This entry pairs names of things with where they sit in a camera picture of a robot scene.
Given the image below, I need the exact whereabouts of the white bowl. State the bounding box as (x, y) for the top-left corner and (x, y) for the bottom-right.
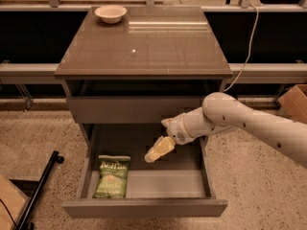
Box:
(94, 5), (127, 24)

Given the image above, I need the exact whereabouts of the white cable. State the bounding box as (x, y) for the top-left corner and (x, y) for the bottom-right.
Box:
(224, 4), (260, 93)

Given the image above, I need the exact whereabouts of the green jalapeno chip bag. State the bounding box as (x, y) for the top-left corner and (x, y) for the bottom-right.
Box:
(93, 155), (130, 198)

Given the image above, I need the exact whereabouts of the grey top drawer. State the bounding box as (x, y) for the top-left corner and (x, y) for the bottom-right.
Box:
(67, 80), (221, 124)

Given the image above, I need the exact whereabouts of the black metal stand leg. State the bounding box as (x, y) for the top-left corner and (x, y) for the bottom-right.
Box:
(16, 150), (64, 230)

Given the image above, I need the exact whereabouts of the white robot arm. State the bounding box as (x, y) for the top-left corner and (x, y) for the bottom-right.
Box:
(145, 92), (307, 167)

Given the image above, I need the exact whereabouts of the grey metal railing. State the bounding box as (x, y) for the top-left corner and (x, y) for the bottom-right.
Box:
(0, 63), (307, 84)

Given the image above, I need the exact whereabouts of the grey drawer cabinet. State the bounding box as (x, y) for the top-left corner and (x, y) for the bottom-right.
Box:
(54, 5), (234, 174)

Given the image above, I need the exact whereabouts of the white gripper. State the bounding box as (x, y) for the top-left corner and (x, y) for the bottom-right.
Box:
(145, 113), (195, 163)

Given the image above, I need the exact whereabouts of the open grey middle drawer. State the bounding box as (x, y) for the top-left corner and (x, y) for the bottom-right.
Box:
(62, 150), (229, 219)

